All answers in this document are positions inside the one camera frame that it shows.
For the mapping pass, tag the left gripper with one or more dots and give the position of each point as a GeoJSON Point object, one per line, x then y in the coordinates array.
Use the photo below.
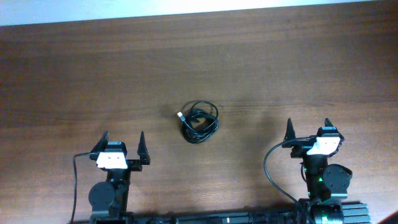
{"type": "Point", "coordinates": [137, 165]}

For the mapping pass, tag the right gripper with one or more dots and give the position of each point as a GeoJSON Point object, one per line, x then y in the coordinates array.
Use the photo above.
{"type": "Point", "coordinates": [302, 148]}

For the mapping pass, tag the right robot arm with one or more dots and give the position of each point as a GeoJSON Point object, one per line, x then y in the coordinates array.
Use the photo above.
{"type": "Point", "coordinates": [327, 184]}

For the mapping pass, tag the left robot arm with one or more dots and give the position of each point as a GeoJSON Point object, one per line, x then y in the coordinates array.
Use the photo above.
{"type": "Point", "coordinates": [109, 198]}

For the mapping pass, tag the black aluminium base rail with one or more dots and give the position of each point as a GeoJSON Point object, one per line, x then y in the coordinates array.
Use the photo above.
{"type": "Point", "coordinates": [352, 213]}

